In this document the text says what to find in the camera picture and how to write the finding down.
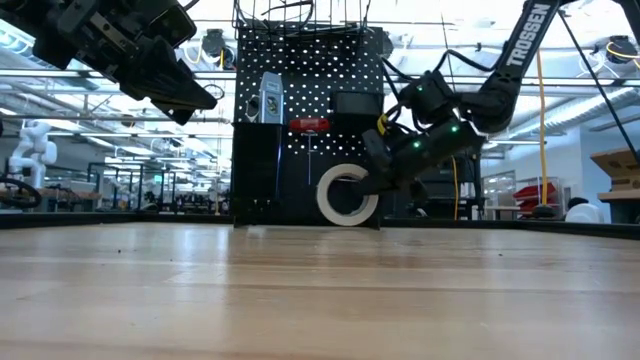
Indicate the person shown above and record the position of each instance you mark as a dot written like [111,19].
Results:
[584,212]

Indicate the black aluminium table frame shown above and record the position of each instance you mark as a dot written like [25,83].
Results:
[125,218]

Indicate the silver combination wrench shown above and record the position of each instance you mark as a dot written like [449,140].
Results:
[253,107]

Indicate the black background cabinet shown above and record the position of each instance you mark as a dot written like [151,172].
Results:
[450,195]

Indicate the brown cardboard box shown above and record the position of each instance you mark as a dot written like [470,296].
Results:
[617,170]

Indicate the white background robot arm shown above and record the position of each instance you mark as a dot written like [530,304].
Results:
[30,150]

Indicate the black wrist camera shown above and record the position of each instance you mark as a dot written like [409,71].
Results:
[430,97]
[172,22]

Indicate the black metal pegboard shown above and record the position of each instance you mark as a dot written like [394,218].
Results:
[310,65]

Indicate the grey torpedo level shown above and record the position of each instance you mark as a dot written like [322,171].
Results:
[270,100]

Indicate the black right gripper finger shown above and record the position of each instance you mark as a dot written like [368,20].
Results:
[419,190]
[370,186]

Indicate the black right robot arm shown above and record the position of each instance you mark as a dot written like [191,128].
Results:
[515,55]

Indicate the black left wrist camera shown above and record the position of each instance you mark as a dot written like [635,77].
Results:
[172,22]

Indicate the short black pegboard bin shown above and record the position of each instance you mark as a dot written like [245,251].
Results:
[356,107]

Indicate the tall black pegboard bin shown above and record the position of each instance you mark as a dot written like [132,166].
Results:
[255,170]

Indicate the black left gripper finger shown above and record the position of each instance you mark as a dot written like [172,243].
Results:
[175,82]
[177,112]

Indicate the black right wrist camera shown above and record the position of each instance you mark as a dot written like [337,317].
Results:
[430,97]

